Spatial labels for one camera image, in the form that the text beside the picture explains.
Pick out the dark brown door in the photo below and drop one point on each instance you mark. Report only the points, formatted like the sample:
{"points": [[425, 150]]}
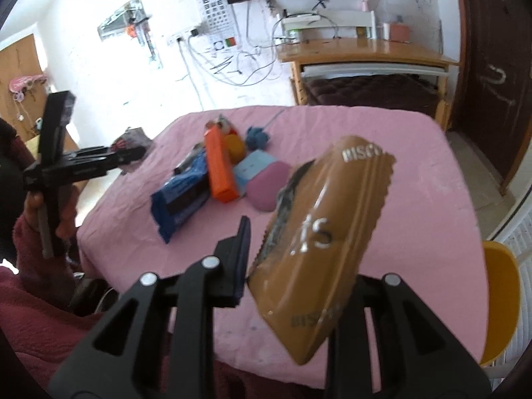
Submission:
{"points": [[490, 50]]}

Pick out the small yellow box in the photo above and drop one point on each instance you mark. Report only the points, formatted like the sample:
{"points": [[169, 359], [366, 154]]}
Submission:
{"points": [[363, 32]]}

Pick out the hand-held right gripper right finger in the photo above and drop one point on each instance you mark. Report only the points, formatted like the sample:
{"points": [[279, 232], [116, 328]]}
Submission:
{"points": [[368, 314]]}

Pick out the eye chart poster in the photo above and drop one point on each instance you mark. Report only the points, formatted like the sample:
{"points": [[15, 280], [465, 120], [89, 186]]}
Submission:
{"points": [[212, 4]]}

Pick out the light blue paper box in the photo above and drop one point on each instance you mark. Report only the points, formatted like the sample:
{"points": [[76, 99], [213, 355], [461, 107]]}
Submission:
{"points": [[251, 166]]}

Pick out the pink oval sponge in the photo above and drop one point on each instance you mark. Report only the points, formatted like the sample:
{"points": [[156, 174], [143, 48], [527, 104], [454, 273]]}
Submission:
{"points": [[268, 187]]}

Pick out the person's left forearm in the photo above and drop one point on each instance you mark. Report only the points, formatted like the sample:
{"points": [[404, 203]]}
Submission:
{"points": [[41, 270]]}

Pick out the white jar green label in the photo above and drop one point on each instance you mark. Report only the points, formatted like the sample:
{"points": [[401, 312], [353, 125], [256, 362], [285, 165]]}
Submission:
{"points": [[293, 33]]}

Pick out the dark cushioned bench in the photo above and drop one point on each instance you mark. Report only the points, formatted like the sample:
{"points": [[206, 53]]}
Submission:
{"points": [[365, 89]]}

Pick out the white desk shelf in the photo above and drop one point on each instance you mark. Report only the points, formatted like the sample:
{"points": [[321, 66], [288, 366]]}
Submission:
{"points": [[353, 16]]}

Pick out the wooden desk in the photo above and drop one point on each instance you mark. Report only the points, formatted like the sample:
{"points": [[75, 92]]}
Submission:
{"points": [[374, 48]]}

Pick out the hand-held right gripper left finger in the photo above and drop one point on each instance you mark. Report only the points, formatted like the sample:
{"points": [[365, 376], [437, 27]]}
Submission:
{"points": [[243, 253]]}

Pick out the reddish pink box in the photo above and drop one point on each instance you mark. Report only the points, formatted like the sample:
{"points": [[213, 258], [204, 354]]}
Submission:
{"points": [[400, 32]]}

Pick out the blue yarn ball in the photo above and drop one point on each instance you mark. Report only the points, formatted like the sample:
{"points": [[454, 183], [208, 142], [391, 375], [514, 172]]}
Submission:
{"points": [[255, 137]]}

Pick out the orange box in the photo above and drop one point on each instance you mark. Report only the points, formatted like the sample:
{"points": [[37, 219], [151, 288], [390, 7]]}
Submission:
{"points": [[220, 170]]}

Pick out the yellow tape roll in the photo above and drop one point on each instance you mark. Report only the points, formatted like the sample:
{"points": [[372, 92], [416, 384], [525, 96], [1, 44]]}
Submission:
{"points": [[235, 148]]}

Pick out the wall power sockets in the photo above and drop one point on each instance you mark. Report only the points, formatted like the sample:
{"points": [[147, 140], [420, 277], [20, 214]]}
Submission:
{"points": [[181, 36]]}

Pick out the yellow chair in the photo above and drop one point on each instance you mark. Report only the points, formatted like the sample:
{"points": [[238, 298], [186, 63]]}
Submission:
{"points": [[498, 299]]}

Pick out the white bottle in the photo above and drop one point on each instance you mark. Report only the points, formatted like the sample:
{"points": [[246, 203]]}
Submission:
{"points": [[385, 30]]}

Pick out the person's left hand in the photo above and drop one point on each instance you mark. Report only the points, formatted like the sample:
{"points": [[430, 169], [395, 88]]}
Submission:
{"points": [[68, 212]]}

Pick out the white router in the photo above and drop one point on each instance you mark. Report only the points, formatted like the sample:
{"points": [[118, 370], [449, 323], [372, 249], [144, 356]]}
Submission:
{"points": [[303, 16]]}

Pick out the blue snack packet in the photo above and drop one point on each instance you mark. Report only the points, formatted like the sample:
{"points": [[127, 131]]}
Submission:
{"points": [[178, 203]]}

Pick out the brown biscuit packet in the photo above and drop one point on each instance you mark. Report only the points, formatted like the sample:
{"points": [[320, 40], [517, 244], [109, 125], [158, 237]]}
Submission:
{"points": [[328, 216]]}

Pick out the pink hanging toy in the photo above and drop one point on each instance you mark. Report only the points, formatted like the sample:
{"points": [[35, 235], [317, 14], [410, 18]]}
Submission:
{"points": [[25, 81]]}

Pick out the pink tablecloth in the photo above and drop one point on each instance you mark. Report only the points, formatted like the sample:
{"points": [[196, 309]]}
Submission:
{"points": [[415, 216]]}

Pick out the wooden cabinet door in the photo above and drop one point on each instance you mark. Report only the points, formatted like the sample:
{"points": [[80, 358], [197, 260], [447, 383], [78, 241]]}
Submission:
{"points": [[20, 58]]}

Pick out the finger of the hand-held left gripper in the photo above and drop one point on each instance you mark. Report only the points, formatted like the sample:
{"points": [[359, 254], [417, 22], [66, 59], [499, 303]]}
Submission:
{"points": [[116, 154], [99, 170]]}

